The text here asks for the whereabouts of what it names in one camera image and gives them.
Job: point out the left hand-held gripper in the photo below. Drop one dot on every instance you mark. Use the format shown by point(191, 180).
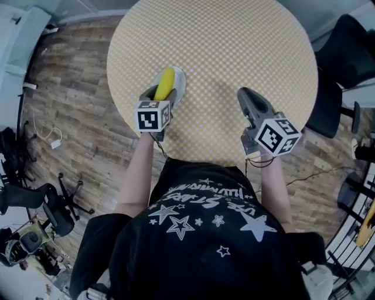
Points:
point(150, 118)

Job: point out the person's left white shoe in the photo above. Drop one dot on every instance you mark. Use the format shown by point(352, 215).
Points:
point(95, 293)

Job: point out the person's left forearm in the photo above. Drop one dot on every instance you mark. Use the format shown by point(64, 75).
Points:
point(136, 178)

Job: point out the person's right forearm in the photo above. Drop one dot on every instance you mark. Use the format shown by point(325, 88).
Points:
point(274, 193)

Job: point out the yellow corn cob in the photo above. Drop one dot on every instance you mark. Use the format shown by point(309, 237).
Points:
point(164, 83)

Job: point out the black metal rack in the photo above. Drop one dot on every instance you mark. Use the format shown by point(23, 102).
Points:
point(351, 211)

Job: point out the black swivel office chair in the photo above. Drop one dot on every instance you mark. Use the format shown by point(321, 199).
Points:
point(55, 208)

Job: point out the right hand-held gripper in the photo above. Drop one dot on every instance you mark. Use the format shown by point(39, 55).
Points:
point(276, 136)

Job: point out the white round plate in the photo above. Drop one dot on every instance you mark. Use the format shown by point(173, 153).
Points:
point(180, 82)

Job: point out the black mesh office chair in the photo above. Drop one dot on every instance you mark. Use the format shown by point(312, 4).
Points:
point(342, 55)

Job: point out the person's right white shoe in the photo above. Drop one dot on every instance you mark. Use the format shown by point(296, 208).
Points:
point(317, 279)

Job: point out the person's white shoe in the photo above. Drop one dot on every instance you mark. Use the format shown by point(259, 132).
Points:
point(317, 279)
point(95, 293)

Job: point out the yellow checkered tablecloth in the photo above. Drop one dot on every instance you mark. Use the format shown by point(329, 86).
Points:
point(222, 49)

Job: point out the yellow curved object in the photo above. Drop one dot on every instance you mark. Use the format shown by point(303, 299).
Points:
point(366, 228)

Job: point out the black chair base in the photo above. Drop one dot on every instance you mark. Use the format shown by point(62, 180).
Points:
point(17, 152)

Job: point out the black star print t-shirt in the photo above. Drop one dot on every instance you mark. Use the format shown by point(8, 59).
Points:
point(193, 249)

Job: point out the cluttered equipment pile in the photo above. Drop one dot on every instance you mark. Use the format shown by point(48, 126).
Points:
point(29, 246)

